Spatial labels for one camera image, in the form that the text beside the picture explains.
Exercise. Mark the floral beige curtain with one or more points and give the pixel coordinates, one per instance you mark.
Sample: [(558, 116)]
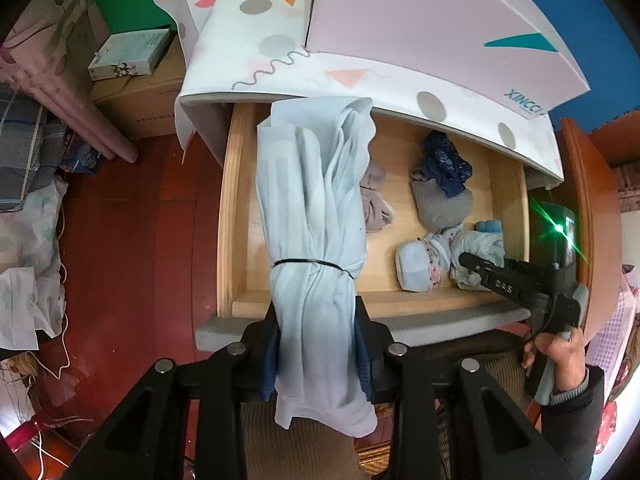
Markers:
[(60, 50)]

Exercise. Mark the light blue floral underwear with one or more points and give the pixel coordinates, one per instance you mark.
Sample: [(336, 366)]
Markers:
[(417, 267)]

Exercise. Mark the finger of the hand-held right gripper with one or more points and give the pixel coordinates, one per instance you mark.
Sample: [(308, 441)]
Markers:
[(480, 266)]

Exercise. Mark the beige grey underwear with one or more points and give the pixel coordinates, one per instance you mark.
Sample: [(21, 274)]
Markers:
[(375, 205)]

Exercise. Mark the brown cardboard box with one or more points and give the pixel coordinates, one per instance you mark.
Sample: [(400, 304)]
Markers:
[(140, 100)]

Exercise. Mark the black elastic band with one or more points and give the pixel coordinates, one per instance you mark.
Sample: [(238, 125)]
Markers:
[(310, 262)]

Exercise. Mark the purple checked cloth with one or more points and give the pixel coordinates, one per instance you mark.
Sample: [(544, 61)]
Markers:
[(620, 320)]

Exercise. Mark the small blue cloth roll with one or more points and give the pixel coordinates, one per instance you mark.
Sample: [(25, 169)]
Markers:
[(487, 226)]

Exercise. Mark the grey nightstand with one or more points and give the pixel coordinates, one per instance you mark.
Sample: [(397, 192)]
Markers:
[(212, 132)]

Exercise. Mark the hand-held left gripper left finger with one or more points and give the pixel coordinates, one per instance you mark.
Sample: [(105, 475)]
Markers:
[(267, 360)]

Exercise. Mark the pale blue cloth bundle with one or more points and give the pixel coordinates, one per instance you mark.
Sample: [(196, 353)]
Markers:
[(310, 200)]

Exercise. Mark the navy floral underwear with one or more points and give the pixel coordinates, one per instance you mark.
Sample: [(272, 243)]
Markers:
[(445, 160)]

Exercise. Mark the wooden drawer with grey front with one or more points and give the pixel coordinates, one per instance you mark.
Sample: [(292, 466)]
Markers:
[(387, 240)]

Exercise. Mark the red floral cloth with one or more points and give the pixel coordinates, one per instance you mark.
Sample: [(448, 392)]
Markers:
[(607, 425)]

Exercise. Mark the orange wooden furniture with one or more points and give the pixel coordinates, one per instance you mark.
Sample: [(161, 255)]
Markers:
[(597, 200)]

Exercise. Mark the grey knitted sock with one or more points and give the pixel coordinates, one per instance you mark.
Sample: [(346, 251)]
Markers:
[(442, 205)]

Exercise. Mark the person's right hand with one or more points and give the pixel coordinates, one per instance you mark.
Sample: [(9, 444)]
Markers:
[(567, 352)]

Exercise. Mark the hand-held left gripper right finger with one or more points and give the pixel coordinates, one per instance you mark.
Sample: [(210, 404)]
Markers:
[(362, 360)]

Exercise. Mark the white patterned bedsheet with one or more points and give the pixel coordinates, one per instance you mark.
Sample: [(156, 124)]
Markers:
[(30, 220)]

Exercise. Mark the person's left leg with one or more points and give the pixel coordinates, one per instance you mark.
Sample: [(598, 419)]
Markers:
[(285, 440)]

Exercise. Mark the grey plaid blanket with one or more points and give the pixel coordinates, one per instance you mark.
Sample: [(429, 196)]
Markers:
[(25, 145)]

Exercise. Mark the person's right forearm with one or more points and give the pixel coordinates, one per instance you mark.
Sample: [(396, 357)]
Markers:
[(580, 420)]

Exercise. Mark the small white green box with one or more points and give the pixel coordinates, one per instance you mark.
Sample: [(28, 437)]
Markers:
[(132, 50)]

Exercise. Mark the blue plastic packet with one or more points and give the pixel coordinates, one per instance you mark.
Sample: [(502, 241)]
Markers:
[(80, 157)]

